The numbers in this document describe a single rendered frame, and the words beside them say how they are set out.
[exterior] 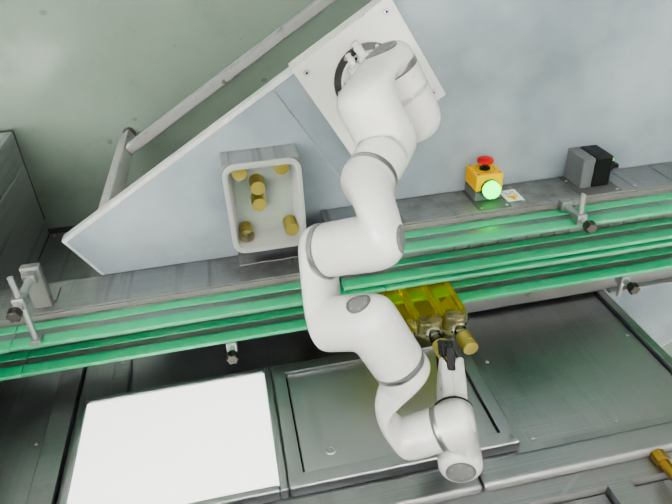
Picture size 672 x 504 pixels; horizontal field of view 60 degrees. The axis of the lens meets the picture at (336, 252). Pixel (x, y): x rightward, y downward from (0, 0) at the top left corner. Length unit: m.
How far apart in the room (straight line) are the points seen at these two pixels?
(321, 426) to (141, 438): 0.38
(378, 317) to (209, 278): 0.69
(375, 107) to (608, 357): 0.94
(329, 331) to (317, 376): 0.55
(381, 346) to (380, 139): 0.31
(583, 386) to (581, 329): 0.21
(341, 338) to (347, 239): 0.14
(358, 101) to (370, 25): 0.41
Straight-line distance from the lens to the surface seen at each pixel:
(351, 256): 0.83
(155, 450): 1.32
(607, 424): 1.42
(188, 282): 1.43
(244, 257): 1.47
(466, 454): 1.04
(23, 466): 1.46
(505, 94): 1.50
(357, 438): 1.27
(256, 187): 1.34
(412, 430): 1.01
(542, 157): 1.62
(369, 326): 0.82
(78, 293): 1.50
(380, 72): 0.93
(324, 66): 1.28
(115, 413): 1.43
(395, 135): 0.92
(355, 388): 1.36
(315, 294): 0.88
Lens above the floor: 2.02
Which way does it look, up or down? 56 degrees down
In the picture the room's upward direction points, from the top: 159 degrees clockwise
